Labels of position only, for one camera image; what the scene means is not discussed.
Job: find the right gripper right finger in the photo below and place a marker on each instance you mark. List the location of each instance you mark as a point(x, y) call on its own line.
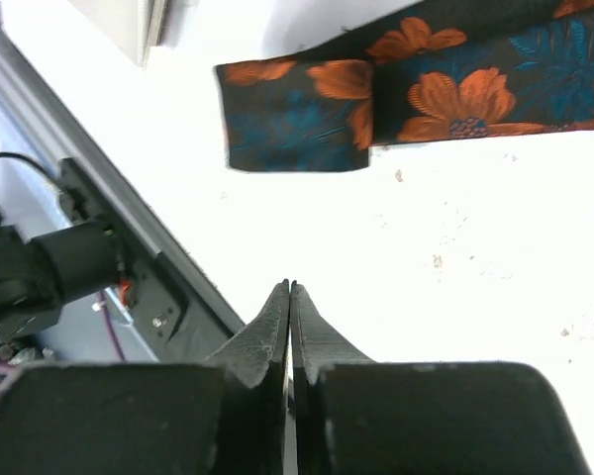
point(357, 416)

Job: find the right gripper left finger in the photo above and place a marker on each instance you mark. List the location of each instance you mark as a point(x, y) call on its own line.
point(224, 415)

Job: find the black orange floral tie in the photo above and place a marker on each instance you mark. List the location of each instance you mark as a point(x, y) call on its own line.
point(434, 71)

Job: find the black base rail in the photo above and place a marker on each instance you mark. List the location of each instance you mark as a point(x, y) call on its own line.
point(178, 312)

